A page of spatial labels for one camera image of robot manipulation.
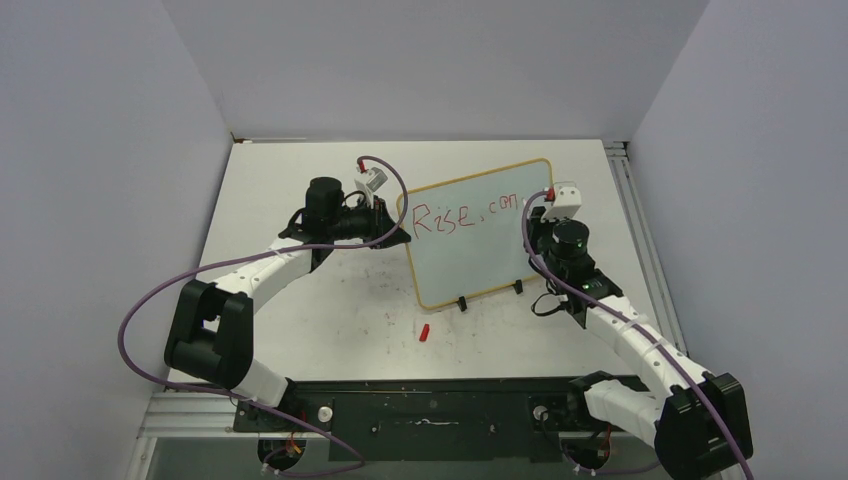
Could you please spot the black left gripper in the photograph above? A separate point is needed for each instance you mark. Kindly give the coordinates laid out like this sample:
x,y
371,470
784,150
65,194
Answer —
x,y
378,219

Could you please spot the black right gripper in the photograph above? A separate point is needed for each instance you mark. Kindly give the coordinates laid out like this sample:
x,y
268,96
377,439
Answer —
x,y
535,226

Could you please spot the yellow-framed whiteboard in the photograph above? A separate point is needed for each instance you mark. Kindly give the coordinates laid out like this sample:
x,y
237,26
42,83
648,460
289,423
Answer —
x,y
466,232

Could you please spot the red marker cap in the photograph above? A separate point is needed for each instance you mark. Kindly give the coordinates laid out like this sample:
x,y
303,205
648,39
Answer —
x,y
424,333

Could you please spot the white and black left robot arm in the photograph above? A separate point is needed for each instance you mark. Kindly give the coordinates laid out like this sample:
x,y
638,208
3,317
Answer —
x,y
212,332

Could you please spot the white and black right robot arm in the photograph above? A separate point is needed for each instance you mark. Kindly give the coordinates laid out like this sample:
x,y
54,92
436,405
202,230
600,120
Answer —
x,y
696,421

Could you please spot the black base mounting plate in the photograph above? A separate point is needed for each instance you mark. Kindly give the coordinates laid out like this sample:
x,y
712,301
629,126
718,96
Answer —
x,y
447,420

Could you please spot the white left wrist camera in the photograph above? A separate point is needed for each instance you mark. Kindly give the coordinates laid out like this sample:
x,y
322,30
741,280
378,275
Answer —
x,y
369,181

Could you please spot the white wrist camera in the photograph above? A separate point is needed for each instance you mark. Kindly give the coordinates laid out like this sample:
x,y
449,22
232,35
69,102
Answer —
x,y
563,201
369,181

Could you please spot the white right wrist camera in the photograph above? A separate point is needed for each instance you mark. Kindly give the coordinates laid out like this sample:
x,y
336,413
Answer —
x,y
563,201

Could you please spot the black-footed wire whiteboard stand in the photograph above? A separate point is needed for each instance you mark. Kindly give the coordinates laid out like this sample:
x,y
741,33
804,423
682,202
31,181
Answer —
x,y
517,287

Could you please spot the aluminium frame rail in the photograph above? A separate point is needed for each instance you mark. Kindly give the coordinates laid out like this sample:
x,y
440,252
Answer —
x,y
658,289

